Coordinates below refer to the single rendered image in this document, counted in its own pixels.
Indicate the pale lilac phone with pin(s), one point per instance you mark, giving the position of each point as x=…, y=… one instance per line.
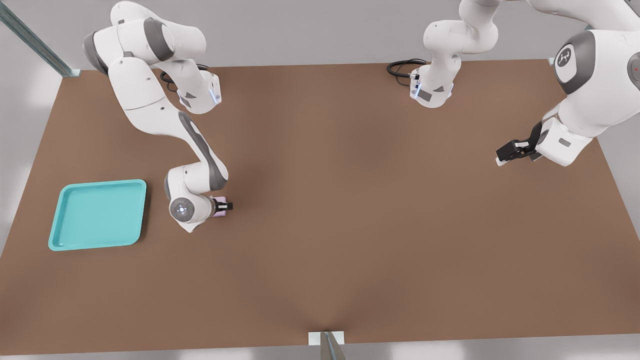
x=221, y=213

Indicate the pale blue-green tray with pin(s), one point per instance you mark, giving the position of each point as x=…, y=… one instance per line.
x=98, y=214

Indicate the silver frame post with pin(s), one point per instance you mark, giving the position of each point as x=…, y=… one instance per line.
x=37, y=42
x=327, y=345

